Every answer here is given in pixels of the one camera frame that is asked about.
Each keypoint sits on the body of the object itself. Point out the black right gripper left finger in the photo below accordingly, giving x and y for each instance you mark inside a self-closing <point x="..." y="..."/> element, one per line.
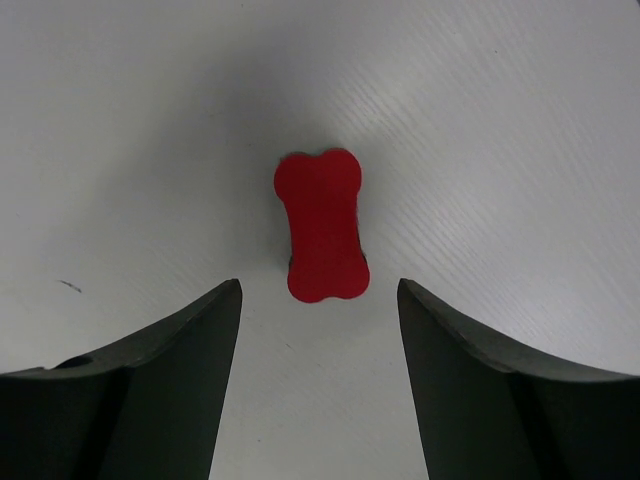
<point x="147" y="406"/>

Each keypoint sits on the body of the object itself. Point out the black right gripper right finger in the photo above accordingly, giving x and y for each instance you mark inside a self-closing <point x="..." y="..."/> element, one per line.
<point x="491" y="407"/>

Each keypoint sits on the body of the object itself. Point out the red bone-shaped eraser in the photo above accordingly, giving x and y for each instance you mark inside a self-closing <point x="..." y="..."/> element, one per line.
<point x="320" y="197"/>

